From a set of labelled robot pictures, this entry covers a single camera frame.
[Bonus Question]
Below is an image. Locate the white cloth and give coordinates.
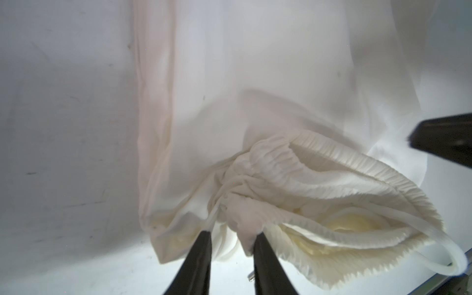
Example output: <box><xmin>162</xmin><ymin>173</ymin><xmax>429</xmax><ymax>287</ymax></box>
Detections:
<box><xmin>133</xmin><ymin>1</ymin><xmax>468</xmax><ymax>290</ymax></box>

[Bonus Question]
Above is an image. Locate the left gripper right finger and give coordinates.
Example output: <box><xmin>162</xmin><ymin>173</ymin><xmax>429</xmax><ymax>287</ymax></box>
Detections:
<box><xmin>253</xmin><ymin>233</ymin><xmax>298</xmax><ymax>295</ymax></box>

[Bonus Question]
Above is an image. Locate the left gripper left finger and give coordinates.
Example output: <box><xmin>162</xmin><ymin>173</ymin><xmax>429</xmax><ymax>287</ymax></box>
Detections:
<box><xmin>164</xmin><ymin>231</ymin><xmax>212</xmax><ymax>295</ymax></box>

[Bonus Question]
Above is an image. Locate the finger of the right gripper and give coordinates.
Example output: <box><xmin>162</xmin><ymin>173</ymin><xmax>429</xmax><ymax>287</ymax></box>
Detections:
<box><xmin>408</xmin><ymin>113</ymin><xmax>472</xmax><ymax>168</ymax></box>

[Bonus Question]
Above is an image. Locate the aluminium front rail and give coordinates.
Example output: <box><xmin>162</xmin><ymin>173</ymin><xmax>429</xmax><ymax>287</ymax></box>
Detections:
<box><xmin>409</xmin><ymin>249</ymin><xmax>472</xmax><ymax>295</ymax></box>

